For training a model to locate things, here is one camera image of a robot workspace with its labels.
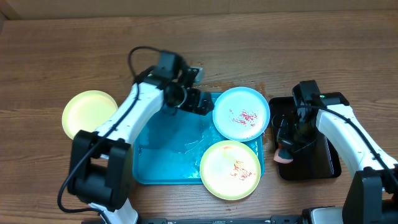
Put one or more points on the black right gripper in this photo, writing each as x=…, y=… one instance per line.
x=286, y=140

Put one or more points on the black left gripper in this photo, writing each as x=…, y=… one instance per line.
x=201, y=109

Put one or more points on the pink sponge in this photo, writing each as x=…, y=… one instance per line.
x=282, y=156

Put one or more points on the light blue plate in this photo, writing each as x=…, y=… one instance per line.
x=241, y=114

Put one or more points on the yellow plate with red stain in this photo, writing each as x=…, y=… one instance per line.
x=86, y=111

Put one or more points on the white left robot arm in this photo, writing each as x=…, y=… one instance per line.
x=100, y=173

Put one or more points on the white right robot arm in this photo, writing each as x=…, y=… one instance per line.
x=372, y=196

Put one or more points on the black water tray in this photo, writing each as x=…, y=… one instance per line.
x=317, y=159

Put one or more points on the teal plastic tray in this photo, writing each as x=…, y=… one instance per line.
x=169, y=149

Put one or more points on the yellow plate front of tray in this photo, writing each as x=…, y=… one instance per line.
x=230, y=170

